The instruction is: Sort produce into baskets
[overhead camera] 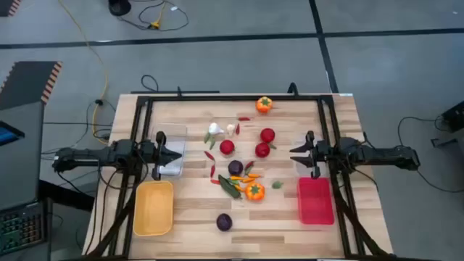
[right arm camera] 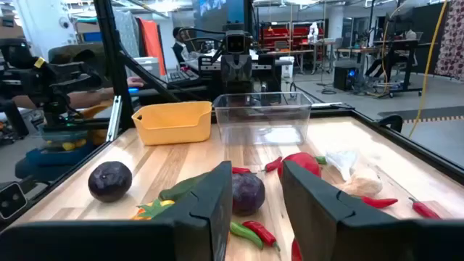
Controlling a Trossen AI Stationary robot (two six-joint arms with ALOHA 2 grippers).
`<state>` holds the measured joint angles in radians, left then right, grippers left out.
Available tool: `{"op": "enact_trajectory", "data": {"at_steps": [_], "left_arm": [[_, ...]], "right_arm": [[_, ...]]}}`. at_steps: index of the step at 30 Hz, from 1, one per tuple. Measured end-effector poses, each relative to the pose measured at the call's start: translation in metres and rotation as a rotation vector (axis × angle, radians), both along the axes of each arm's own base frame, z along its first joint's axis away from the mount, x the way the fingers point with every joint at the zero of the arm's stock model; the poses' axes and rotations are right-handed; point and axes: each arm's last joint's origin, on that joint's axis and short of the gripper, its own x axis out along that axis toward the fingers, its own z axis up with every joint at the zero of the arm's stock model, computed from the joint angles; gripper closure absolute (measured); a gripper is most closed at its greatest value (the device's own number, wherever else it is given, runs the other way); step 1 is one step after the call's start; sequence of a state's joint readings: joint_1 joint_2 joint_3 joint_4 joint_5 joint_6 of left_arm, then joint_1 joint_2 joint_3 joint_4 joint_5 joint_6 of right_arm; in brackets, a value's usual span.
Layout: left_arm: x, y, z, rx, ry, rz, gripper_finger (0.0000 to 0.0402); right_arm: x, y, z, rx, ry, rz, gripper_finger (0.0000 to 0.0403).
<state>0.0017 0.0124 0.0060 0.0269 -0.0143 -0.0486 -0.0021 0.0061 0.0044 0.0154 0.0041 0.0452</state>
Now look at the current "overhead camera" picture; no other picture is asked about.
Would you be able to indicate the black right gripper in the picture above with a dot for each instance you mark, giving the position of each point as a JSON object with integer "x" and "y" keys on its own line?
{"x": 320, "y": 154}

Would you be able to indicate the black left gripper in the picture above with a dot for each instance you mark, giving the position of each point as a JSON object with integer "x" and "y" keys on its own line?
{"x": 159, "y": 156}

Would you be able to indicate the red chili pepper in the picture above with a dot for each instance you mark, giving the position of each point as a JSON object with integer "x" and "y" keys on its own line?
{"x": 212, "y": 170}
{"x": 209, "y": 155}
{"x": 244, "y": 118}
{"x": 215, "y": 181}
{"x": 238, "y": 129}
{"x": 249, "y": 166}

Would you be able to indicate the small green bell pepper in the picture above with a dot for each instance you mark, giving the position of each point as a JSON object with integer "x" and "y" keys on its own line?
{"x": 277, "y": 185}

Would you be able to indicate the red tomato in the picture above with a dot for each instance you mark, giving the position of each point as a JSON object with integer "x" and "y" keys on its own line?
{"x": 267, "y": 135}
{"x": 227, "y": 146}
{"x": 262, "y": 150}

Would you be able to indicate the large white garlic bulb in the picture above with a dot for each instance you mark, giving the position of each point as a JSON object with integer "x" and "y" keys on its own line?
{"x": 215, "y": 128}

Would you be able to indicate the orange bell pepper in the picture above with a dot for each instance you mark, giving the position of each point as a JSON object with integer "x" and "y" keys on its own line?
{"x": 254, "y": 191}
{"x": 264, "y": 104}

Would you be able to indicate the small white garlic bulb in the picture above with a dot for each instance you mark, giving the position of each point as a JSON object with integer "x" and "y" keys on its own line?
{"x": 231, "y": 128}

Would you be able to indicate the orange chili pepper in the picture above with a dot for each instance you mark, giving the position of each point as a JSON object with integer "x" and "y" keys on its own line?
{"x": 236, "y": 177}
{"x": 248, "y": 180}
{"x": 239, "y": 188}
{"x": 254, "y": 175}

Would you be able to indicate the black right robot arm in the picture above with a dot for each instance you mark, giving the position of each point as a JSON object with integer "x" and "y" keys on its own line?
{"x": 380, "y": 156}

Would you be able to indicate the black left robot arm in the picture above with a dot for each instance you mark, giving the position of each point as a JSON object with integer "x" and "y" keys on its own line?
{"x": 90, "y": 156}

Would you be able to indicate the green chili pepper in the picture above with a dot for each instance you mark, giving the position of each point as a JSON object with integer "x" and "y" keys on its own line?
{"x": 234, "y": 182}
{"x": 207, "y": 137}
{"x": 212, "y": 144}
{"x": 272, "y": 146}

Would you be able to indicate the red plastic basket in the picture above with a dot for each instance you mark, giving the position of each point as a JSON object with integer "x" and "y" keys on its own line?
{"x": 315, "y": 201}

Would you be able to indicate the yellow plastic basket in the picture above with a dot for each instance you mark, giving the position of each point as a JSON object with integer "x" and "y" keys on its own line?
{"x": 154, "y": 208}

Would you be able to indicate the black flat strip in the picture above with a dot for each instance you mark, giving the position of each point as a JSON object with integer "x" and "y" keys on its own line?
{"x": 174, "y": 92}

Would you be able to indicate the large dark green pepper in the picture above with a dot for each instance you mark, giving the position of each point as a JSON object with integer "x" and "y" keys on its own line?
{"x": 229, "y": 186}

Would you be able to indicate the dark purple round fruit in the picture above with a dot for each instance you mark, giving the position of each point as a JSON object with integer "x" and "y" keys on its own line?
{"x": 224, "y": 222}

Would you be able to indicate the yellow power plug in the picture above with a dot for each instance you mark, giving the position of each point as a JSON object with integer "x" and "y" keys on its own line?
{"x": 155, "y": 25}

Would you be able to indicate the black equipment box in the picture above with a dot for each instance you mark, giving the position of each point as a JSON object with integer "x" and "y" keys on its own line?
{"x": 455, "y": 116}

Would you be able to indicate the black round stand base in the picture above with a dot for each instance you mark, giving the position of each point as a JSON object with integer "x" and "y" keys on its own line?
{"x": 119, "y": 6}

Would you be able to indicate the black mat orange striped edge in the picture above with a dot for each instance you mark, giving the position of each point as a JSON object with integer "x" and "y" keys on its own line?
{"x": 25, "y": 83}
{"x": 5, "y": 5}

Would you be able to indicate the dark display screen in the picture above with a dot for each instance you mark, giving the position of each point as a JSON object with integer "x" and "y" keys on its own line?
{"x": 9, "y": 135}

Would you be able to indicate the backlit keyboard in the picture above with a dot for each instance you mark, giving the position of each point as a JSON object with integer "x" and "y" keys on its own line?
{"x": 21, "y": 228}

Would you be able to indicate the black aluminium table frame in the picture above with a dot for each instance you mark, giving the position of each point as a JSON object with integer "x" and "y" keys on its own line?
{"x": 235, "y": 98}

